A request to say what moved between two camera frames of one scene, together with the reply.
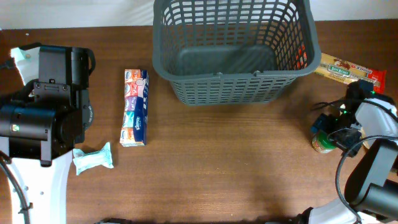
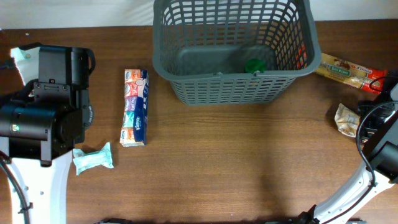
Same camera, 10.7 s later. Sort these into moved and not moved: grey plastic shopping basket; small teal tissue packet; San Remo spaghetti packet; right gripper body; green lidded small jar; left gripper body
Moved: green lidded small jar; right gripper body
Not moved: left gripper body; San Remo spaghetti packet; grey plastic shopping basket; small teal tissue packet
